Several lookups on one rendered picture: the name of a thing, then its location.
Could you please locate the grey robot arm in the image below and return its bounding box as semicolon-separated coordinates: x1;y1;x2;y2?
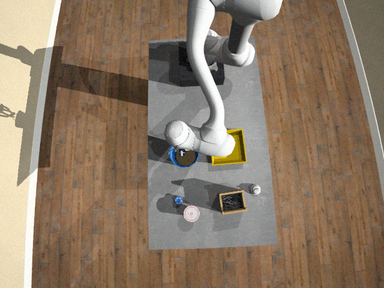
164;0;282;157

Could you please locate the yellow shallow tray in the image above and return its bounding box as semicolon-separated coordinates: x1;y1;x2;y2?
211;129;247;166

